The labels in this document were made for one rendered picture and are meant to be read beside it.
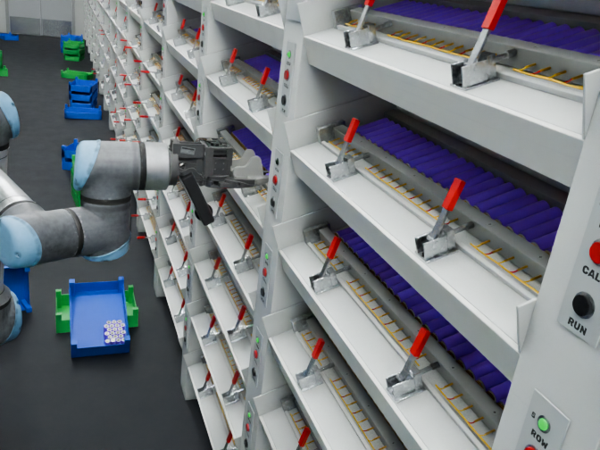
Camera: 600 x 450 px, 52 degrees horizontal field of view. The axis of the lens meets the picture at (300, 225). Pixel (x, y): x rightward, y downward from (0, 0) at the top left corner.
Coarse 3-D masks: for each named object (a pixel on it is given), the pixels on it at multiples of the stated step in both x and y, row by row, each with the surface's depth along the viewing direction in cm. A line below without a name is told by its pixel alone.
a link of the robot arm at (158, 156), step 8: (152, 144) 113; (160, 144) 114; (152, 152) 112; (160, 152) 112; (168, 152) 113; (152, 160) 111; (160, 160) 112; (168, 160) 112; (152, 168) 111; (160, 168) 112; (168, 168) 112; (152, 176) 112; (160, 176) 112; (168, 176) 113; (152, 184) 113; (160, 184) 113; (168, 184) 114
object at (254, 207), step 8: (224, 120) 170; (232, 120) 171; (200, 128) 169; (208, 128) 170; (216, 128) 170; (224, 128) 169; (232, 128) 170; (240, 128) 173; (200, 136) 170; (208, 136) 171; (216, 136) 171; (232, 192) 143; (240, 192) 136; (240, 200) 135; (248, 200) 132; (256, 200) 131; (264, 200) 130; (240, 208) 139; (248, 208) 128; (256, 208) 128; (264, 208) 117; (248, 216) 132; (256, 216) 124; (256, 224) 125
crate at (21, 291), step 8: (8, 272) 238; (16, 272) 240; (24, 272) 240; (8, 280) 239; (16, 280) 241; (24, 280) 242; (16, 288) 242; (24, 288) 244; (24, 296) 246; (24, 304) 242
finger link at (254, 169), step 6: (252, 156) 119; (258, 156) 120; (252, 162) 119; (258, 162) 120; (234, 168) 119; (240, 168) 119; (246, 168) 120; (252, 168) 120; (258, 168) 120; (234, 174) 119; (240, 174) 120; (246, 174) 120; (252, 174) 120; (258, 174) 121; (258, 180) 121; (264, 180) 122
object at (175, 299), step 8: (168, 256) 258; (160, 264) 258; (168, 264) 259; (160, 272) 256; (168, 272) 254; (168, 280) 244; (176, 280) 248; (168, 288) 243; (176, 288) 242; (168, 296) 238; (176, 296) 237; (176, 304) 232; (184, 304) 220; (176, 312) 227; (184, 312) 222; (176, 320) 221; (176, 328) 219
